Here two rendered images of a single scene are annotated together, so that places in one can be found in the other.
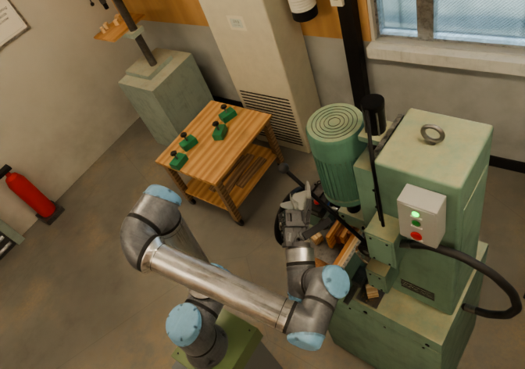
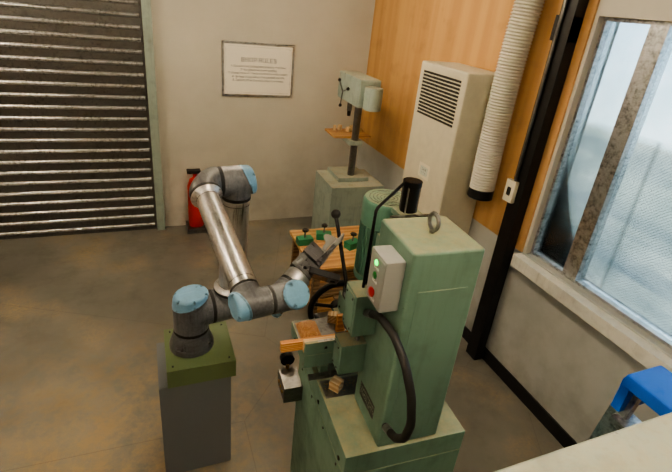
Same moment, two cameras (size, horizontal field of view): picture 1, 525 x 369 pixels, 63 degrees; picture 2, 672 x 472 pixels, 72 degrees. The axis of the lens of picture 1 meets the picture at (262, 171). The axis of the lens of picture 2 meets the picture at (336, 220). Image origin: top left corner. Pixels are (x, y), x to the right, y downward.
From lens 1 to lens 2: 76 cm
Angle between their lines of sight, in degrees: 24
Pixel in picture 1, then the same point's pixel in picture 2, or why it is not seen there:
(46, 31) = (299, 107)
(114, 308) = (168, 311)
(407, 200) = (378, 249)
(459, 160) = (435, 246)
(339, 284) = (295, 295)
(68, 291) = (153, 278)
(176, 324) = (184, 293)
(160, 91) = (338, 193)
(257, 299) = (234, 257)
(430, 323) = (354, 438)
